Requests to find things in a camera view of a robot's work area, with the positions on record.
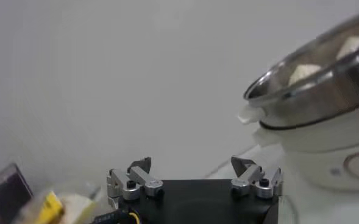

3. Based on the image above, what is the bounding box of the white electric cooker base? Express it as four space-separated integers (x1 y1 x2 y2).
236 102 359 192

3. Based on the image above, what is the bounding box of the plastic bag with yellow food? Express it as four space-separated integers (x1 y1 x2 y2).
14 188 98 224

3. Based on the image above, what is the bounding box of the perforated steel steamer basket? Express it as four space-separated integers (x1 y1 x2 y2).
243 9 359 130

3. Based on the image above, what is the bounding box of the black monitor with red edge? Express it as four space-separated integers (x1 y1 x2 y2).
0 163 34 224

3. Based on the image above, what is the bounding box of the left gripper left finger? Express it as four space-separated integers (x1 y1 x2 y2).
106 156 165 209

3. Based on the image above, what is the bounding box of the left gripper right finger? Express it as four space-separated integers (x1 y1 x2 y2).
230 156 283 200

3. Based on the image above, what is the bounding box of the white steamed baozi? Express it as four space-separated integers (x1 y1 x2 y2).
335 32 359 61
288 63 324 86

